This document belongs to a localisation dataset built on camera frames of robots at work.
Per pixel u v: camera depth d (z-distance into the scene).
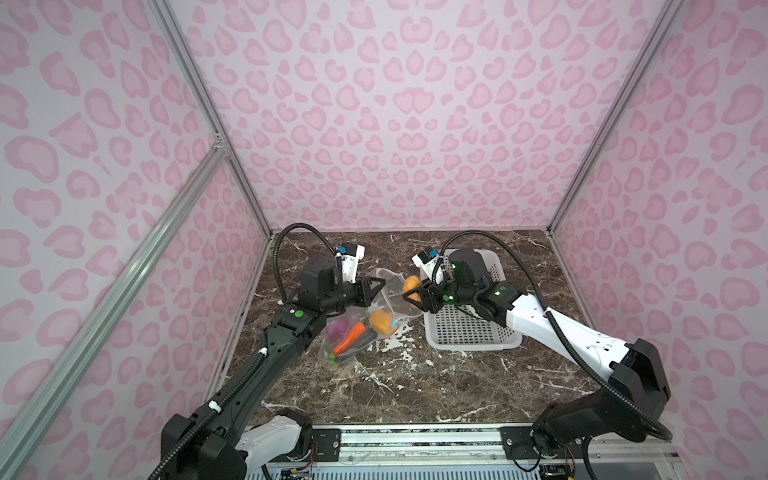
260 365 0.46
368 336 0.88
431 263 0.68
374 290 0.72
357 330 0.89
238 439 0.43
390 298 0.75
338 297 0.62
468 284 0.61
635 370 0.43
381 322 0.85
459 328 0.93
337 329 0.88
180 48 0.73
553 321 0.49
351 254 0.66
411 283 0.73
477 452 0.72
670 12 0.69
